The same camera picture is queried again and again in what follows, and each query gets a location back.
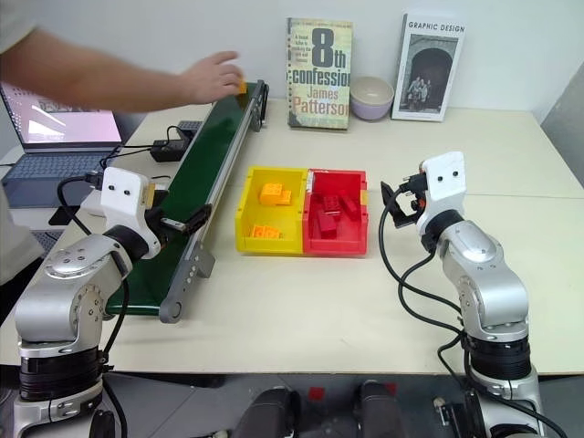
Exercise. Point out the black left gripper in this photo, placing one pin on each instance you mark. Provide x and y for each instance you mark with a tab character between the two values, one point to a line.
156	228

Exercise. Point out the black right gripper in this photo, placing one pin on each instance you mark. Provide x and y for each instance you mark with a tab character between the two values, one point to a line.
410	201

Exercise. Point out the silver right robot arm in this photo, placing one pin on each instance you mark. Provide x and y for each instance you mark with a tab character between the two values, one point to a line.
488	292

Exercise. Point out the person's bare forearm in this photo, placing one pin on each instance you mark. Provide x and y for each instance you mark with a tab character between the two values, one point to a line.
91	68

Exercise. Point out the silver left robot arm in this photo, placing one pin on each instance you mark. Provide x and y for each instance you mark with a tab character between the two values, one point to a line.
68	292

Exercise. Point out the green conveyor belt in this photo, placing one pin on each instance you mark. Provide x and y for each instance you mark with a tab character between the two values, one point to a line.
201	182

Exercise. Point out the person's bare hand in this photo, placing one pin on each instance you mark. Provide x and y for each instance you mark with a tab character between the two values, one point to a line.
211	82

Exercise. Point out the red toy brick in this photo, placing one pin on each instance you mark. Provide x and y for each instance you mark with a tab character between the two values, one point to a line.
329	203
350	204
327	226

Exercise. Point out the red plastic bin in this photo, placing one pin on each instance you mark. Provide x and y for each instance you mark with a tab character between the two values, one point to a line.
356	242

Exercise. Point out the black power adapter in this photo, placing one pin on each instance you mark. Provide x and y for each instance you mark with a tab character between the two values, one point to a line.
168	150

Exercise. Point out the yellow plastic bin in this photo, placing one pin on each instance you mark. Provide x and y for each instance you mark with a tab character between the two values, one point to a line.
244	228

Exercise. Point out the orange toy brick stack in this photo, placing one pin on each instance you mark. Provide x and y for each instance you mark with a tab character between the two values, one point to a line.
274	195
264	232

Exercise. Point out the purple bowl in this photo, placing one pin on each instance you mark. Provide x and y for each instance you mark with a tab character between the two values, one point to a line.
370	111

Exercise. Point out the grey laptop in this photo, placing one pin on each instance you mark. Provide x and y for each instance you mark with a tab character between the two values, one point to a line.
55	137

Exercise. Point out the Graphic Design white book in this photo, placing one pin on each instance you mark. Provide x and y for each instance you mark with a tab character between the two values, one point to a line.
426	68

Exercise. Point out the dark rounded shape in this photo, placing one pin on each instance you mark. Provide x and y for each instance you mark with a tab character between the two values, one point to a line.
376	408
267	413

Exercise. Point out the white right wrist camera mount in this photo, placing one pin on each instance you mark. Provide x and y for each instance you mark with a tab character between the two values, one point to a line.
445	182

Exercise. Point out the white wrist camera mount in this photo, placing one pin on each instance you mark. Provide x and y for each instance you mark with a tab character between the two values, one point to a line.
121	196
445	182

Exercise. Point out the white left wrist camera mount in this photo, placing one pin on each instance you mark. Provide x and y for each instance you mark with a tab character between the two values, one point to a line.
121	196

